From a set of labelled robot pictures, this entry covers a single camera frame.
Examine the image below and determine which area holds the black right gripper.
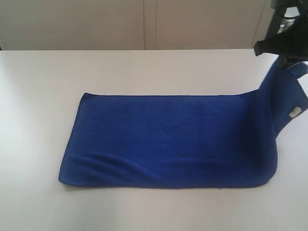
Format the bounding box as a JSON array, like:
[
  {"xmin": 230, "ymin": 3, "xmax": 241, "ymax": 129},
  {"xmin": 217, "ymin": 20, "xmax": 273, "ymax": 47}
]
[{"xmin": 254, "ymin": 14, "xmax": 308, "ymax": 69}]

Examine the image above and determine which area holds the black window frame post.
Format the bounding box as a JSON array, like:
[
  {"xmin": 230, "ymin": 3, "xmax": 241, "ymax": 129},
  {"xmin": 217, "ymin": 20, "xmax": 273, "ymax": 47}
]
[{"xmin": 265, "ymin": 6, "xmax": 287, "ymax": 39}]

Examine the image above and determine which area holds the blue towel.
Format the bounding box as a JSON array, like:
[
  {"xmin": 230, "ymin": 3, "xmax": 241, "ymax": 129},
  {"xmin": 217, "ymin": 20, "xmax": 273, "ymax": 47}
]
[{"xmin": 58, "ymin": 63, "xmax": 308, "ymax": 189}]

